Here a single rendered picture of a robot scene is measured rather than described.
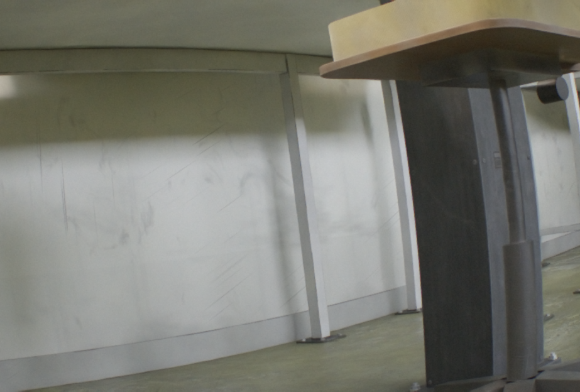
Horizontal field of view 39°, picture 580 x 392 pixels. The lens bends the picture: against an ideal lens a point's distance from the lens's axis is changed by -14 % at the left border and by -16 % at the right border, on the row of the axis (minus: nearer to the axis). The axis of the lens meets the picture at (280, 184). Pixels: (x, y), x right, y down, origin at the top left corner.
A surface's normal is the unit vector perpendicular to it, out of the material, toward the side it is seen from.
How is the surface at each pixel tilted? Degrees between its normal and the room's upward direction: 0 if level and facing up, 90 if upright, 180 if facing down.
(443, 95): 90
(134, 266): 90
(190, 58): 90
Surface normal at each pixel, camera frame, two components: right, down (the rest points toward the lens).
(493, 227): 0.62, -0.11
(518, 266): -0.31, 0.00
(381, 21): -0.82, 0.07
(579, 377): -0.01, -1.00
